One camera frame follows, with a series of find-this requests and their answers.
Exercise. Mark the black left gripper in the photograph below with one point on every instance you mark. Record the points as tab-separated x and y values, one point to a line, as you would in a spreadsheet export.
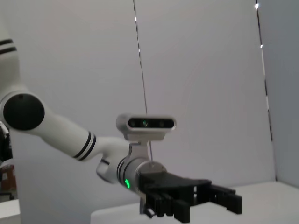
172	184

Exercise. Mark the brown background box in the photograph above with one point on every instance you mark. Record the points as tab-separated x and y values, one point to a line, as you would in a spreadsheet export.
8	177

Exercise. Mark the dark background equipment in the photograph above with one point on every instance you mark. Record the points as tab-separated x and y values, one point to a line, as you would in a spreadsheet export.
4	144

